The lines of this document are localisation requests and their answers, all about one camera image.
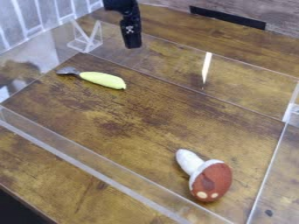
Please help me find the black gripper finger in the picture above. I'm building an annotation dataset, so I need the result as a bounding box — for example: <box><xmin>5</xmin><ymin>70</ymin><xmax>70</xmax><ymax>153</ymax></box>
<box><xmin>121</xmin><ymin>11</ymin><xmax>143</xmax><ymax>49</ymax></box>

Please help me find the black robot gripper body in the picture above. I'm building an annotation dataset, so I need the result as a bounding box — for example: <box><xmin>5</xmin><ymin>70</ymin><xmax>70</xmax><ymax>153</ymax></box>
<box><xmin>103</xmin><ymin>0</ymin><xmax>138</xmax><ymax>15</ymax></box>

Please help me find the green handled metal spoon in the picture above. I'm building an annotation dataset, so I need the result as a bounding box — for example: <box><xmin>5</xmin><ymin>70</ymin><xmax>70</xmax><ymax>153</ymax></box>
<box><xmin>57</xmin><ymin>66</ymin><xmax>127</xmax><ymax>89</ymax></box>

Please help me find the black strip on table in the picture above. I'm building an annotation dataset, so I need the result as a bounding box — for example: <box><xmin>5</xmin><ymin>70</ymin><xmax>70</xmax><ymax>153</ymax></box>
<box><xmin>190</xmin><ymin>5</ymin><xmax>268</xmax><ymax>30</ymax></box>

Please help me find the red cap toy mushroom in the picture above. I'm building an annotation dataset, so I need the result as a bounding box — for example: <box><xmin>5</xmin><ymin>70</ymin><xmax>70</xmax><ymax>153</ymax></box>
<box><xmin>175</xmin><ymin>149</ymin><xmax>233</xmax><ymax>202</ymax></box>

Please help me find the clear acrylic triangle bracket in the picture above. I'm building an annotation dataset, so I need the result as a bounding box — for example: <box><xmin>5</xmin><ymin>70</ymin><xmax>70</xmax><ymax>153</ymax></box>
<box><xmin>67</xmin><ymin>20</ymin><xmax>103</xmax><ymax>53</ymax></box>

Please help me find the clear acrylic enclosure wall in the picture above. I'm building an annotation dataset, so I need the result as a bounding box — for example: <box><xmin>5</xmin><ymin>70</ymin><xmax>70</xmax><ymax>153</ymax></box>
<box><xmin>0</xmin><ymin>22</ymin><xmax>299</xmax><ymax>224</ymax></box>

